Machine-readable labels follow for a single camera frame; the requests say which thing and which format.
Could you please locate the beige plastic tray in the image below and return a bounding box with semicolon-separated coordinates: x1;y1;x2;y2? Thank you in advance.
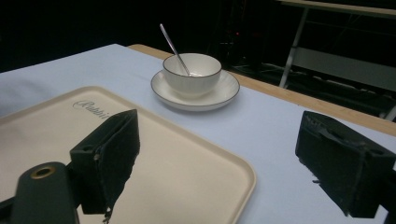
0;85;258;224

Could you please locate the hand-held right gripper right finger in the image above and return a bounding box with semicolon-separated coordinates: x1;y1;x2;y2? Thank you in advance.
294;110;396;219

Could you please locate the white ceramic saucer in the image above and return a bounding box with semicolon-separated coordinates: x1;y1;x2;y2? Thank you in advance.
150;69;241;112

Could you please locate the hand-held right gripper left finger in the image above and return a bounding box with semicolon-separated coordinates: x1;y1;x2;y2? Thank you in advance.
69;108;141;224

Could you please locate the metal spoon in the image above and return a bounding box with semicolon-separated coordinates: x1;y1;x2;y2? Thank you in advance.
159;23;191;77

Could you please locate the metal-framed table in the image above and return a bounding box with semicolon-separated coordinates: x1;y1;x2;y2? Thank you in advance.
276;0;396;122

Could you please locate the white tablecloth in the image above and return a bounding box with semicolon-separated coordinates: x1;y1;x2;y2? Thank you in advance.
0;43;396;224

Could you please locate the white ceramic bowl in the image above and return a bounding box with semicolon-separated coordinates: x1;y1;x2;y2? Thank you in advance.
162;52;223;97

